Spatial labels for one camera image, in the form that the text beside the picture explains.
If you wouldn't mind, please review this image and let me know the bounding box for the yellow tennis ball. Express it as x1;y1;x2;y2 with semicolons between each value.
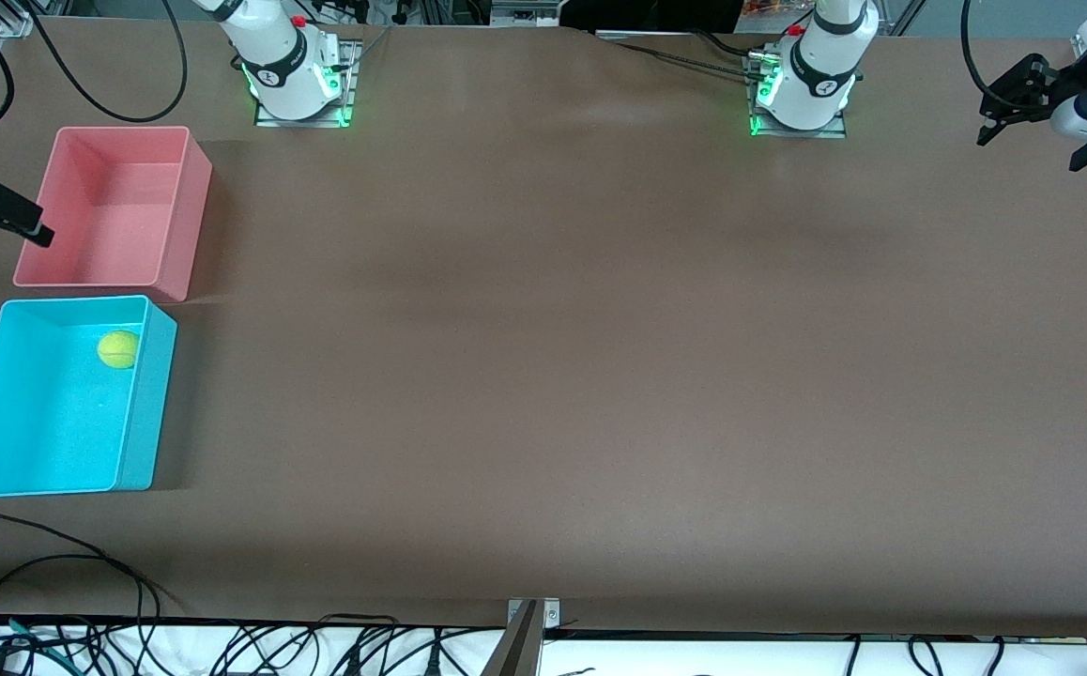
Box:
98;330;141;370

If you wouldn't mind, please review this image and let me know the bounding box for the pink plastic bin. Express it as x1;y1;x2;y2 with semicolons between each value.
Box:
13;126;214;303

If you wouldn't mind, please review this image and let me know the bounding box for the blue plastic bin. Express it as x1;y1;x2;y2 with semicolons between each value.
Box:
0;295;178;499

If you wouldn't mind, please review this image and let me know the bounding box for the grey aluminium profile bar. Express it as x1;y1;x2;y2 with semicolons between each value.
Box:
478;601;544;676

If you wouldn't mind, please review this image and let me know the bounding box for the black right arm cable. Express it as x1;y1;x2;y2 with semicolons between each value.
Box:
0;0;190;151

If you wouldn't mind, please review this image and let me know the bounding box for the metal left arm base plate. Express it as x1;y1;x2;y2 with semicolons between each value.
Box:
748;52;848;139

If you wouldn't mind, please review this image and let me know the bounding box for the short black table cable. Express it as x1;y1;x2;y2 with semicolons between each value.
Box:
689;26;770;59

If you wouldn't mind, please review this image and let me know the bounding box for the long black loop cable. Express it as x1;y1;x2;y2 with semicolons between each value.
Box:
0;512;188;611

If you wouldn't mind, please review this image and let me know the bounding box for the long black table cable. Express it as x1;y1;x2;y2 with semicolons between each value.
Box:
611;39;770;81

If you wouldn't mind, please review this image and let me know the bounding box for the arched black cable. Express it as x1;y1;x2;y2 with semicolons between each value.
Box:
0;554;161;658

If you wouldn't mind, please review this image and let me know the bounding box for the teal cable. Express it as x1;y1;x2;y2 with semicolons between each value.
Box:
0;610;70;672

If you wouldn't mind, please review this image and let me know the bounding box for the small metal bracket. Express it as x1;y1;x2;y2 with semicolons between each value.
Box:
508;598;560;630

